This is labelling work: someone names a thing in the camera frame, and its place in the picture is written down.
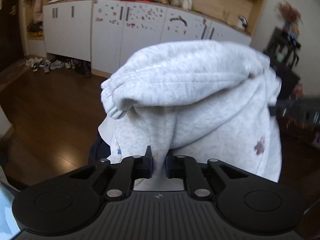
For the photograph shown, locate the pile of shoes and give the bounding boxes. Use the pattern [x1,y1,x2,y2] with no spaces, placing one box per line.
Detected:
[25,57,92,77]

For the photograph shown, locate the light grey printed sweatpants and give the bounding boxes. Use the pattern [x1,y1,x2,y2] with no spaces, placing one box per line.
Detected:
[98,41,282,191]

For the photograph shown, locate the white sideboard cabinet with stickers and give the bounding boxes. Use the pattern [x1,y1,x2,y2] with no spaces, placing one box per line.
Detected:
[43,0,251,74]

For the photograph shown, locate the white kettle on counter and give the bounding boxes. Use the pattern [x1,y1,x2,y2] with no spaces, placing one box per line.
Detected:
[182,0,193,10]

